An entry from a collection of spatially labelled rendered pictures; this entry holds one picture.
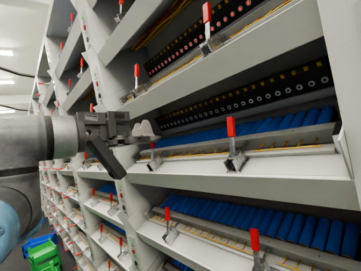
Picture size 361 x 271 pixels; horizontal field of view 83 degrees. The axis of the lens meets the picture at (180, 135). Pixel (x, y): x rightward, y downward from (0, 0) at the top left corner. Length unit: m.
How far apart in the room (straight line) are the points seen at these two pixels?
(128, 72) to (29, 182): 0.50
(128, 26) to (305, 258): 0.61
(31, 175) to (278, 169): 0.41
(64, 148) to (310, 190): 0.41
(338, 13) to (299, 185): 0.20
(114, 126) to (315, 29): 0.40
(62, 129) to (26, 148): 0.06
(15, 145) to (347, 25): 0.48
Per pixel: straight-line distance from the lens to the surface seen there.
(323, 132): 0.35
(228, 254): 0.51
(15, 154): 0.44
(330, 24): 0.28
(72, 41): 1.09
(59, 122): 0.46
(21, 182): 0.45
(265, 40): 0.32
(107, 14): 0.88
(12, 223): 0.33
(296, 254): 0.44
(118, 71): 0.79
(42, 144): 0.45
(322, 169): 0.31
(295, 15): 0.30
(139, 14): 0.56
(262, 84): 0.47
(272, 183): 0.33
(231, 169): 0.37
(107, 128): 0.50
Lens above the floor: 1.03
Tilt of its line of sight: level
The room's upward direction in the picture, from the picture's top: 12 degrees counter-clockwise
